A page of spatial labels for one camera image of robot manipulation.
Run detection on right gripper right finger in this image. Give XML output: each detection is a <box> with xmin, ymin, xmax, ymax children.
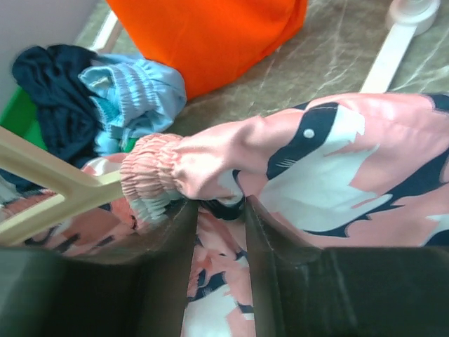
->
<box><xmin>245</xmin><ymin>197</ymin><xmax>448</xmax><ymax>336</ymax></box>

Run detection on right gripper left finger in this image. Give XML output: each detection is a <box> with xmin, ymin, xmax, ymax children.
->
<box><xmin>1</xmin><ymin>201</ymin><xmax>198</xmax><ymax>336</ymax></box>

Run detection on pink patterned shorts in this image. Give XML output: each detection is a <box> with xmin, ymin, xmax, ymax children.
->
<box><xmin>1</xmin><ymin>93</ymin><xmax>448</xmax><ymax>336</ymax></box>

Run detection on light blue shorts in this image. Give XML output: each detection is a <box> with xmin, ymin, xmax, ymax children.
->
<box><xmin>78</xmin><ymin>54</ymin><xmax>187</xmax><ymax>155</ymax></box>

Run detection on orange shorts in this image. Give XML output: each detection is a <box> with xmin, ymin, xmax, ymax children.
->
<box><xmin>107</xmin><ymin>0</ymin><xmax>308</xmax><ymax>99</ymax></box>

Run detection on green plastic tray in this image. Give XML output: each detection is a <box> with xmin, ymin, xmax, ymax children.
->
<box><xmin>1</xmin><ymin>88</ymin><xmax>47</xmax><ymax>150</ymax></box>

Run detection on navy blue garment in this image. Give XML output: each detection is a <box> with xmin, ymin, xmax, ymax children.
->
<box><xmin>0</xmin><ymin>44</ymin><xmax>102</xmax><ymax>194</ymax></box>

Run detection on white clothes rack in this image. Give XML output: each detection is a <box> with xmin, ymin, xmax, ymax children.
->
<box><xmin>89</xmin><ymin>0</ymin><xmax>441</xmax><ymax>94</ymax></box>

